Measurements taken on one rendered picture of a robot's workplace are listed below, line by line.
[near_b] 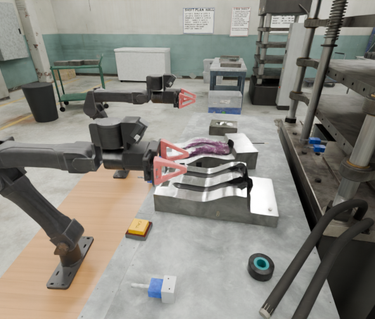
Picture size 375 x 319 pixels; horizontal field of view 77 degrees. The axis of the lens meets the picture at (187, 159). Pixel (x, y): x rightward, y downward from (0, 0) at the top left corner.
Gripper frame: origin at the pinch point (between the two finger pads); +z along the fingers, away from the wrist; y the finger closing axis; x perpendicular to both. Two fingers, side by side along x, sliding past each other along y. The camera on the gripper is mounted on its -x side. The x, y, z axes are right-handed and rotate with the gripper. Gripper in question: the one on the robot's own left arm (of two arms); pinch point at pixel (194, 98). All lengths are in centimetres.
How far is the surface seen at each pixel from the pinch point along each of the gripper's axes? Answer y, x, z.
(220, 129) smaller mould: 49, 34, 18
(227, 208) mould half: -38, 33, 16
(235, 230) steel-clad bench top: -43, 40, 19
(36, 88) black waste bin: 270, 64, -270
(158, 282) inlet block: -69, 36, -6
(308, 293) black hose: -70, 35, 36
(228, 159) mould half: 1.2, 32.6, 19.7
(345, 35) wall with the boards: 657, -15, 393
